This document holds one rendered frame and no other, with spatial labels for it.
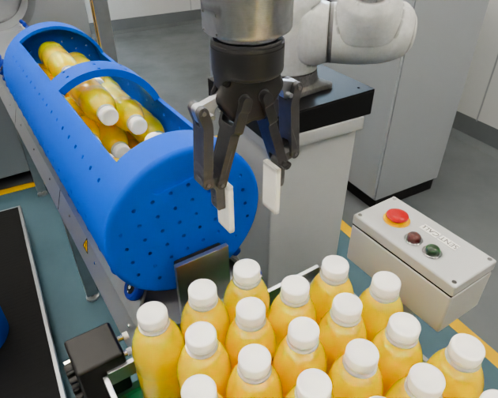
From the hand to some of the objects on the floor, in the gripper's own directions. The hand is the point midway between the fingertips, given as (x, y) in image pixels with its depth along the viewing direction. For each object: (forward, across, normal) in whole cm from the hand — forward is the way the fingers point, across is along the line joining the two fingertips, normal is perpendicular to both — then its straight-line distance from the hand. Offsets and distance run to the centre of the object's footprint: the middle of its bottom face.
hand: (249, 199), depth 56 cm
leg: (+122, +9, -118) cm, 170 cm away
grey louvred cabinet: (+123, -176, -199) cm, 292 cm away
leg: (+122, +10, -216) cm, 248 cm away
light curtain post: (+122, -30, -162) cm, 206 cm away
